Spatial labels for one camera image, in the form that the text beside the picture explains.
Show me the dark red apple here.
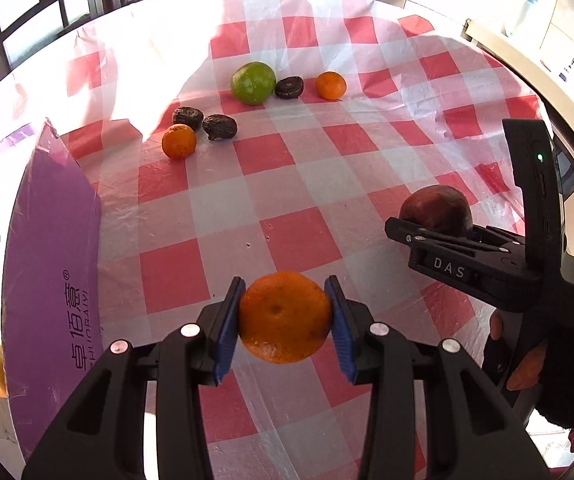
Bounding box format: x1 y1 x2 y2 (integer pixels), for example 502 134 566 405
399 184 473 237

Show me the small orange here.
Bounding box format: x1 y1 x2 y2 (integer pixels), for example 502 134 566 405
161 124 197 160
315 72 348 101

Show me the dark passion fruit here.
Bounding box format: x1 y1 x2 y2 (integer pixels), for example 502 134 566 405
202 114 238 141
274 76 304 100
172 106 203 131

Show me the right hand black glove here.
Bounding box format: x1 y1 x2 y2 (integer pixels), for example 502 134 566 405
488 251 574 453

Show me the purple cardboard box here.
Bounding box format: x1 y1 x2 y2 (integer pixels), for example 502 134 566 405
0 120 102 476

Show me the pink checkered tablecloth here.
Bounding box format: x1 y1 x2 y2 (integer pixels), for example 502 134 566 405
0 0 553 480

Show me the green apple on table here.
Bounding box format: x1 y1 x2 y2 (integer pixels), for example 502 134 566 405
231 62 276 106

